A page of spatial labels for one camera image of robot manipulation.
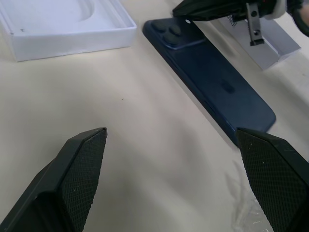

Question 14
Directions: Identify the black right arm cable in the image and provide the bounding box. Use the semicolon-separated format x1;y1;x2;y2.
293;6;309;37

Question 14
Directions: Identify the white phone box lid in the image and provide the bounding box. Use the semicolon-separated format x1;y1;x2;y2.
216;13;302;71

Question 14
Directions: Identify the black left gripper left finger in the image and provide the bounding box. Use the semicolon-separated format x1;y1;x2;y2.
0;127;108;232

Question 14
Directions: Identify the dark blue smartphone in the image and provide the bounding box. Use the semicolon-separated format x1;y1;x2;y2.
141;17;277;147

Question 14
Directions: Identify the white phone box base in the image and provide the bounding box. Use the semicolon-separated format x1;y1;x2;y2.
0;0;138;63

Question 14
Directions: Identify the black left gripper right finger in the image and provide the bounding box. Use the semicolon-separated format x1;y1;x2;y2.
235;127;309;232

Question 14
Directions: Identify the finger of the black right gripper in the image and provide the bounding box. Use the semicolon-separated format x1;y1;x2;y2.
245;2;265;47
172;0;244;23

